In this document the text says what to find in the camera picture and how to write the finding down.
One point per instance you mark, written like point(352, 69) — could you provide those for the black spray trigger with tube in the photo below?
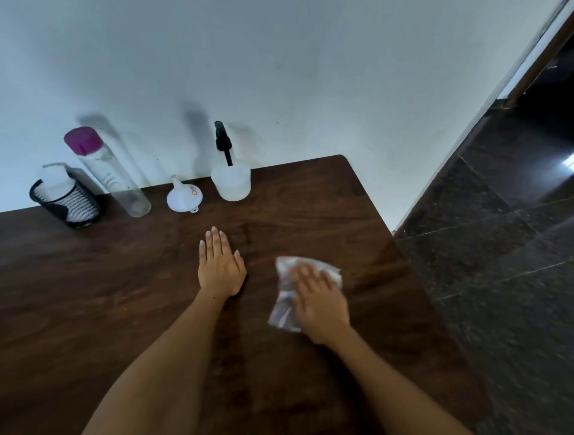
point(223, 141)

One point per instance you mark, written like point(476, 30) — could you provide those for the white spray bottle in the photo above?
point(231, 183)

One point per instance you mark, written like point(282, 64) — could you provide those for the brown wooden door frame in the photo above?
point(538, 62)

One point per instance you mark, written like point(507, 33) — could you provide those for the purple bottle cap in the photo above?
point(83, 141)

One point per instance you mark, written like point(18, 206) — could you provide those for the clear water bottle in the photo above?
point(121, 188)

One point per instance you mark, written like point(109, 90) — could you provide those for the person's left hand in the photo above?
point(222, 269)

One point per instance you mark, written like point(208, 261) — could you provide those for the person's left forearm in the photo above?
point(157, 372)

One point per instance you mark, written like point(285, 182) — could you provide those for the person's right hand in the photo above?
point(320, 304)

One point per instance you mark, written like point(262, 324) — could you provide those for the white tissue wipe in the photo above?
point(282, 309)

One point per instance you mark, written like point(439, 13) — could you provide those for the dark wooden table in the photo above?
point(134, 291)

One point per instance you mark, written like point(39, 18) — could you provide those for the white plastic funnel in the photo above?
point(181, 199)

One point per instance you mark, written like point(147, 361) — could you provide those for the person's right forearm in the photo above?
point(394, 394)

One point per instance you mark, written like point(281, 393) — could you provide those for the black mesh holder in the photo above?
point(80, 210)

